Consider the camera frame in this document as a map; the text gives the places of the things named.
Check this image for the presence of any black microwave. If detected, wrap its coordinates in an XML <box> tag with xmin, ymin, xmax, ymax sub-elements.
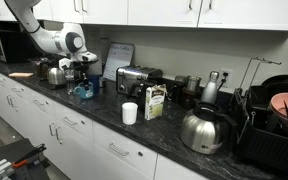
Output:
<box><xmin>0</xmin><ymin>30</ymin><xmax>40</xmax><ymax>63</ymax></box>

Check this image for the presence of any black and chrome toaster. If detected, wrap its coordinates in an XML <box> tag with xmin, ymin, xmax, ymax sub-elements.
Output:
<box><xmin>116</xmin><ymin>65</ymin><xmax>163</xmax><ymax>97</ymax></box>

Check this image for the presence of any dark blue cup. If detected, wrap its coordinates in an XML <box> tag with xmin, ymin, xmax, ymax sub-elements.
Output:
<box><xmin>88</xmin><ymin>75</ymin><xmax>100</xmax><ymax>94</ymax></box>

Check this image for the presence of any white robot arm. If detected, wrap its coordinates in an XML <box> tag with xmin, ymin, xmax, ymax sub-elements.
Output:
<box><xmin>4</xmin><ymin>0</ymin><xmax>98</xmax><ymax>71</ymax></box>

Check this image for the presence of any black coffee grinder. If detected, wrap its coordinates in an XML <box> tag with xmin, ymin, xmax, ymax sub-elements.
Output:
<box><xmin>180</xmin><ymin>76</ymin><xmax>201</xmax><ymax>110</ymax></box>

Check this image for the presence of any white steel water bottle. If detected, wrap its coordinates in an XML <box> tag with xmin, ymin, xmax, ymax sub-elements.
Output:
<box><xmin>201</xmin><ymin>71</ymin><xmax>219</xmax><ymax>103</ymax></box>

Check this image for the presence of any white mug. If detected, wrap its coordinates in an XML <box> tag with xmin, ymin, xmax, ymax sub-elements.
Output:
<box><xmin>122</xmin><ymin>102</ymin><xmax>138</xmax><ymax>125</ymax></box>

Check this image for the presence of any wall power outlet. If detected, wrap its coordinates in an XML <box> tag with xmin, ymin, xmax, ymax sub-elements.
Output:
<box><xmin>220</xmin><ymin>69</ymin><xmax>233</xmax><ymax>88</ymax></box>

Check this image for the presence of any black clamp with orange tip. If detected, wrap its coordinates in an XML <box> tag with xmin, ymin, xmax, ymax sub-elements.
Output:
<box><xmin>12</xmin><ymin>144</ymin><xmax>46</xmax><ymax>168</ymax></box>

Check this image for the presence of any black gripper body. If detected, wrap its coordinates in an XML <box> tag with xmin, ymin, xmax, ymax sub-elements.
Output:
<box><xmin>72</xmin><ymin>60</ymin><xmax>97</xmax><ymax>80</ymax></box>

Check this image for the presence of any white carton box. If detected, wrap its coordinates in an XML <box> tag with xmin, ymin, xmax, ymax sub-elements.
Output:
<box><xmin>145</xmin><ymin>84</ymin><xmax>167</xmax><ymax>120</ymax></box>

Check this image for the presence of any clear square glass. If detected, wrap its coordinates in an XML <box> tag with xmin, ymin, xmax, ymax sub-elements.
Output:
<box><xmin>64</xmin><ymin>69</ymin><xmax>75</xmax><ymax>94</ymax></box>

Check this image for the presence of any blue mug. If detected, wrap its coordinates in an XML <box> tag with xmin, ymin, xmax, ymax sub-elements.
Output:
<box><xmin>74</xmin><ymin>82</ymin><xmax>94</xmax><ymax>99</ymax></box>

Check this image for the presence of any steel carafe near rack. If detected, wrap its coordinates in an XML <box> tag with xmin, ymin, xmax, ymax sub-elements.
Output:
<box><xmin>180</xmin><ymin>101</ymin><xmax>237</xmax><ymax>154</ymax></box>

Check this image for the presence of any steel carafe under coffee maker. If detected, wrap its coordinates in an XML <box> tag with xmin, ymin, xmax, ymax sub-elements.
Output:
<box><xmin>47</xmin><ymin>67</ymin><xmax>66</xmax><ymax>85</ymax></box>

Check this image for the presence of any small whiteboard sign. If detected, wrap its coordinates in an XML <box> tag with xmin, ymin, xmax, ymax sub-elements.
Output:
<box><xmin>103</xmin><ymin>43</ymin><xmax>135</xmax><ymax>81</ymax></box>

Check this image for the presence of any black dish rack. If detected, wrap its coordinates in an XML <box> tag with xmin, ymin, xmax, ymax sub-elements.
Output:
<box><xmin>228</xmin><ymin>57</ymin><xmax>288</xmax><ymax>178</ymax></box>

